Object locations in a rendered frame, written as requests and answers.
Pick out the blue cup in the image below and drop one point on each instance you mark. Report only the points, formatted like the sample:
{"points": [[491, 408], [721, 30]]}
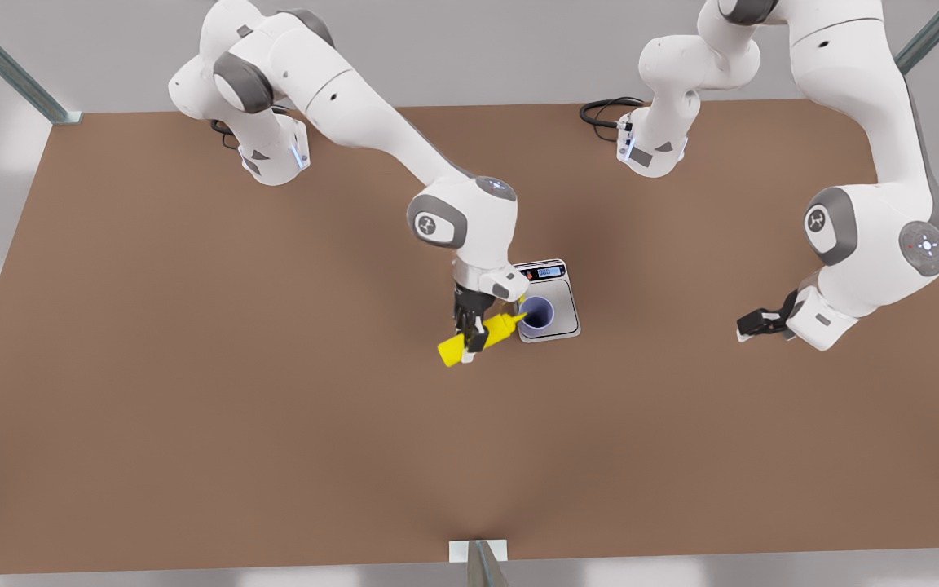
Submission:
{"points": [[536, 316]]}

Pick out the silver digital kitchen scale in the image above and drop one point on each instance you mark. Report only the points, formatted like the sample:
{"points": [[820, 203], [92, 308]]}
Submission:
{"points": [[565, 297]]}

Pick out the silver frame post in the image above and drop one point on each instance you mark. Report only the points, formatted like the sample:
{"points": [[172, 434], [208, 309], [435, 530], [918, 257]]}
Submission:
{"points": [[5, 63], [930, 34], [482, 564]]}

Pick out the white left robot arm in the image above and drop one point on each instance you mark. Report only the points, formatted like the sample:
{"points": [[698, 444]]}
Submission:
{"points": [[869, 155]]}

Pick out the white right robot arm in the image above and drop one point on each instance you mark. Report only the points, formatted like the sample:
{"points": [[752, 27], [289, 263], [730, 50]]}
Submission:
{"points": [[372, 118]]}

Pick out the yellow sauce bottle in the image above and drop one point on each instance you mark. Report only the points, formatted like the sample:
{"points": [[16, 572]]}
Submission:
{"points": [[451, 350]]}

